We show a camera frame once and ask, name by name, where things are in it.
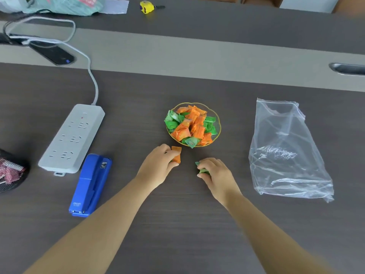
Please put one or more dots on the person's right hand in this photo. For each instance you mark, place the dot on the person's right hand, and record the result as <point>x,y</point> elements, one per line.
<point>221,181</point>

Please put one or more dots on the person's left hand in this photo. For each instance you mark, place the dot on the person's left hand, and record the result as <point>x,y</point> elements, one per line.
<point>155,169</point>

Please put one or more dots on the single green sweet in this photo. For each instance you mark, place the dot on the single green sweet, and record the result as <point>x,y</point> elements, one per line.
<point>203,170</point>

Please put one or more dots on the single orange sweet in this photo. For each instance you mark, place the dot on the single orange sweet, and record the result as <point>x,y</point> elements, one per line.
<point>176,158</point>

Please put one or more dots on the pile of orange green candies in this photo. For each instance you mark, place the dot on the pile of orange green candies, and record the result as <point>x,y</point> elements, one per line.
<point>191,125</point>

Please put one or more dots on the clear glass dish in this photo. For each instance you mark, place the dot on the clear glass dish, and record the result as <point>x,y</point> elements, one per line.
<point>217,119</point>

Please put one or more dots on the clear plastic bag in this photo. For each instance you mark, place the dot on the clear plastic bag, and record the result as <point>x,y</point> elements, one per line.
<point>285,151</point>

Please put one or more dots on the person's right forearm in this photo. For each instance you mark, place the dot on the person's right forearm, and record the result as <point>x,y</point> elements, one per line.
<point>271,242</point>

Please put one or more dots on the person's left forearm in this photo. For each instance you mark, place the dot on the person's left forearm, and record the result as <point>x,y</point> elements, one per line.
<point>94,231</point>

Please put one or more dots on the teal printed shopping bag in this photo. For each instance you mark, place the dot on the teal printed shopping bag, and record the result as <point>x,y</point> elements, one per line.
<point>62,5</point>

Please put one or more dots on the blue stapler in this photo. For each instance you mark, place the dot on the blue stapler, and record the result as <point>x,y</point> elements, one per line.
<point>89,185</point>

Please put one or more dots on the white power strip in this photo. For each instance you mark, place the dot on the white power strip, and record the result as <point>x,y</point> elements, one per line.
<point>71,138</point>

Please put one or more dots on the black mesh pen holder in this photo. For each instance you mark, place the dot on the black mesh pen holder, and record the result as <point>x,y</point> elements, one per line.
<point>21,179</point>

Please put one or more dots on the pile of pink clips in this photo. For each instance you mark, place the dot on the pile of pink clips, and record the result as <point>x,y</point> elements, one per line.
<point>10,171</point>

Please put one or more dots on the black smartphone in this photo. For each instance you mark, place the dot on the black smartphone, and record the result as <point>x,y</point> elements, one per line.
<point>54,54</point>

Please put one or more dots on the yellow tape measure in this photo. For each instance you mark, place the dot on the yellow tape measure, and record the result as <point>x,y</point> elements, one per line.
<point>146,7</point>

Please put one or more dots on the white paper sheet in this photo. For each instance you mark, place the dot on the white paper sheet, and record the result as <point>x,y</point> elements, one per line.
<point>115,6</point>

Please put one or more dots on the white headset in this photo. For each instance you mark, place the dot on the white headset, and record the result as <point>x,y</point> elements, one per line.
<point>12,4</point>

